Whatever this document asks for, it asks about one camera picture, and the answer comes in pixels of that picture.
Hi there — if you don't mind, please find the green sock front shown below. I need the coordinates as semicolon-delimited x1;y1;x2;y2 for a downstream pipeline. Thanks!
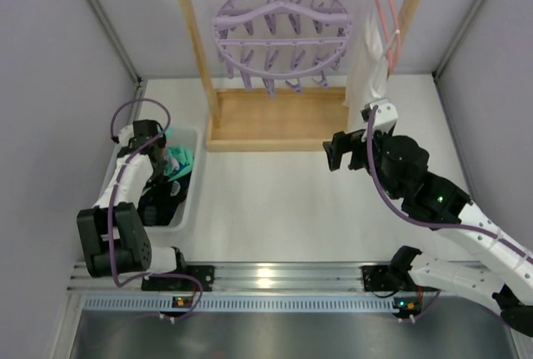
164;146;194;181

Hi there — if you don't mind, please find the black blue grey sock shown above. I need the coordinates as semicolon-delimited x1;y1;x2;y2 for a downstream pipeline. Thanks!
137;174;191;227

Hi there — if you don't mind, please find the purple round clip hanger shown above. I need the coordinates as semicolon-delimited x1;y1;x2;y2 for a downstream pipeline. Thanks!
212;0;353;97

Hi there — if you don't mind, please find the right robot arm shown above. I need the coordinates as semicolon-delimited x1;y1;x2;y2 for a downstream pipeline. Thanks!
322;130;532;336

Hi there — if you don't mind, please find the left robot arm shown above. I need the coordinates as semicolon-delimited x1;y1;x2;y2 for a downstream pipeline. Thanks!
77;120;192;278

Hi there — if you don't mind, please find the white cloth on hanger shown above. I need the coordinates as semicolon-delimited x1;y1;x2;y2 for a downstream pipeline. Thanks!
343;13;388;132

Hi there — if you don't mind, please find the white plastic basket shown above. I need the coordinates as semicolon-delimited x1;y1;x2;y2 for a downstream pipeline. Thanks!
96;126;205;234

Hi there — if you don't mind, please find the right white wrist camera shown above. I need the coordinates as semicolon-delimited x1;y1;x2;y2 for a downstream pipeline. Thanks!
361;98;399;141

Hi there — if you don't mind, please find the wooden clothes rack frame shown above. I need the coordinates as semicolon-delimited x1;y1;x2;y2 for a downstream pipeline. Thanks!
178;0;420;152

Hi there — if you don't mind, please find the pink wire hanger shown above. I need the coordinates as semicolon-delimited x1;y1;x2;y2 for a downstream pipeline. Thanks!
374;0;403;74

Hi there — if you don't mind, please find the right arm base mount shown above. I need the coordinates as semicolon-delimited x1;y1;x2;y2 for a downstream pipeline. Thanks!
361;265;436;292

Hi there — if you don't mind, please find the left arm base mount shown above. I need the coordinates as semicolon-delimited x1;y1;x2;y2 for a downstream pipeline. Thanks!
141;265;215;292

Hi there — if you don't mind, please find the grey slotted cable duct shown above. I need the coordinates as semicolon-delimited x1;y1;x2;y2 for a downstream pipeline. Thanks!
83;295;419;313

